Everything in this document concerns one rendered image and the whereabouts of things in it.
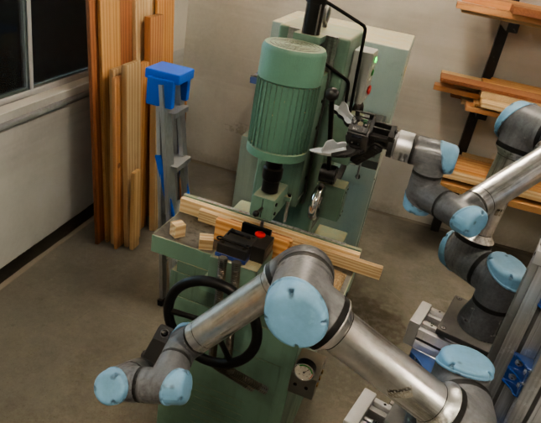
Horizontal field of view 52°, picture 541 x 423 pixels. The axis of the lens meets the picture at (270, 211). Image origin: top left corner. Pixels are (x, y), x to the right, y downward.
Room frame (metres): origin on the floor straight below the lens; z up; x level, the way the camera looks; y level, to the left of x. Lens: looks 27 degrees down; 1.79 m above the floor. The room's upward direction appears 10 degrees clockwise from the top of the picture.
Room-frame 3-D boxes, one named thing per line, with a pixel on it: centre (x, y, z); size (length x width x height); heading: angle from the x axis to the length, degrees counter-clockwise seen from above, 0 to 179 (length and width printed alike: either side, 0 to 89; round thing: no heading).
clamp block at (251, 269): (1.32, 0.06, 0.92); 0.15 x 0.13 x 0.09; 75
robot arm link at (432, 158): (1.30, -0.37, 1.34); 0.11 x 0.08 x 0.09; 75
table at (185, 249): (1.40, 0.03, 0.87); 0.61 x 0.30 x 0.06; 75
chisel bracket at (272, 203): (1.52, 0.01, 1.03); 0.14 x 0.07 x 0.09; 165
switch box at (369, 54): (1.78, -0.21, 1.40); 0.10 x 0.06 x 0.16; 165
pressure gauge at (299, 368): (1.23, -0.18, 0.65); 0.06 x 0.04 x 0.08; 75
